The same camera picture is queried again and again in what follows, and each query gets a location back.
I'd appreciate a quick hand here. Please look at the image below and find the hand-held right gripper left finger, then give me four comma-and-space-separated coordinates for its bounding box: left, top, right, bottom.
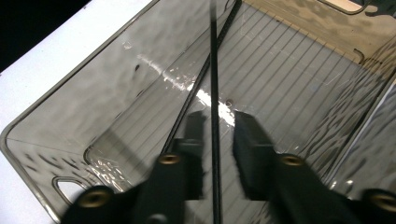
172, 111, 208, 201

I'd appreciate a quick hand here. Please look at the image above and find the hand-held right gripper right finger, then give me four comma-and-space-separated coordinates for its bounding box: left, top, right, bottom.
233, 111, 278, 201

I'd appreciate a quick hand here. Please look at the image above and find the black chopstick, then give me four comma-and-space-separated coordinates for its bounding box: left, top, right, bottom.
208, 0, 224, 224
160, 0, 244, 155

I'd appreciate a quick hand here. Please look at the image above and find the clear smoky plastic bin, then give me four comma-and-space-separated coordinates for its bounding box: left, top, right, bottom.
0, 0, 396, 224
323, 74, 396, 200

